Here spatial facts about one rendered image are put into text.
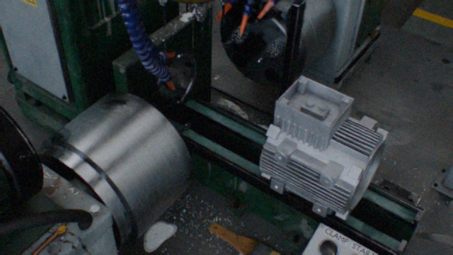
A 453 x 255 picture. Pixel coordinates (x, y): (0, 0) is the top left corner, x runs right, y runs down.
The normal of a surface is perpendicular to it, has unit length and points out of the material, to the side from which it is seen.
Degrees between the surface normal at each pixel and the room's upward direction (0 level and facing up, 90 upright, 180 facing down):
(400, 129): 0
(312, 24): 54
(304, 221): 90
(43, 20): 90
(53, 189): 0
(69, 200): 0
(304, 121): 90
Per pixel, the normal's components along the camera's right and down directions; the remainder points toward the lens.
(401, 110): 0.03, -0.71
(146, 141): 0.50, -0.33
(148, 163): 0.65, -0.13
